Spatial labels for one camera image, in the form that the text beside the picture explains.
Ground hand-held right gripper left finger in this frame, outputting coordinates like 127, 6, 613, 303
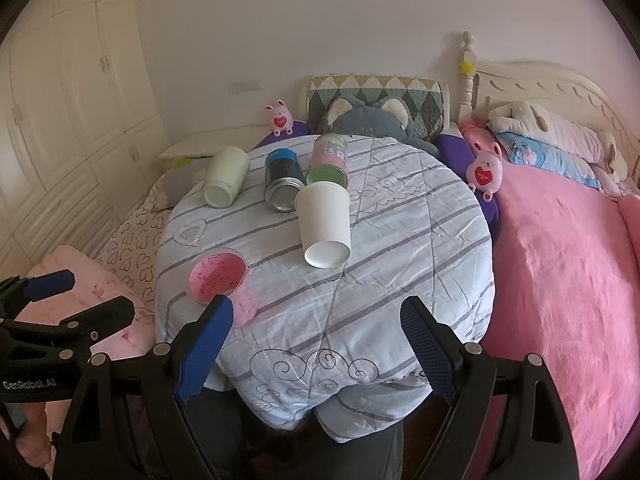
52, 295, 236, 480

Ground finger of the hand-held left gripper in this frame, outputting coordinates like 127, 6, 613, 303
0, 268, 77, 320
0, 295, 136, 361

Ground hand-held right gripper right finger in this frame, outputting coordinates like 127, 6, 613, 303
399, 296, 585, 480

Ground white paper cup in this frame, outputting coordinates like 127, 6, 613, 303
294, 182, 352, 269

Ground pink plastic cup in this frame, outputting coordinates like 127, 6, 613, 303
188, 249, 258, 327

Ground pale green cup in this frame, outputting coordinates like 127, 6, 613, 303
202, 146, 251, 209

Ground blue and black metal cup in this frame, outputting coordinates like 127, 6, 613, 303
264, 149, 307, 214

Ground pink and green cup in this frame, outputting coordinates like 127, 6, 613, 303
306, 132, 349, 188

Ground person's left hand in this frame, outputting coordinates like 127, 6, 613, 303
14, 401, 55, 470

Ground light pink floral blanket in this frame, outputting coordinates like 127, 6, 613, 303
20, 245, 156, 480

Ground heart print bedsheet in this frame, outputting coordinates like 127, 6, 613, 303
95, 170, 173, 311

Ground striped white quilt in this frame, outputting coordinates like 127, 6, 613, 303
154, 135, 497, 443

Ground person's dark trousers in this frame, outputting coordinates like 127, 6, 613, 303
215, 390, 406, 480

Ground pink fluffy blanket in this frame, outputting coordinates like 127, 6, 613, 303
460, 120, 640, 480

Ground grey pillow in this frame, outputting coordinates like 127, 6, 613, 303
152, 162, 211, 213

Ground cream wardrobe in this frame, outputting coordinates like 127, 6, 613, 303
0, 0, 171, 281

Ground small pink rabbit plush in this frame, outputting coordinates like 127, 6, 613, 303
264, 99, 295, 137
466, 140, 503, 201

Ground white nightstand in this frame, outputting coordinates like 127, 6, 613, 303
159, 127, 276, 161

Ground blue printed pillow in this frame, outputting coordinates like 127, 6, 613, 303
492, 131, 601, 188

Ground grey cat plush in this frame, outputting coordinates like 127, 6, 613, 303
317, 97, 441, 158

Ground white and pink plush pillow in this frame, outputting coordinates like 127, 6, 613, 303
487, 101, 628, 178

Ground diamond pattern quilted cushion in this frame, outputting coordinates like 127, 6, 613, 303
306, 75, 446, 143

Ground cream wooden headboard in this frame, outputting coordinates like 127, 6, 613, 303
460, 31, 640, 181

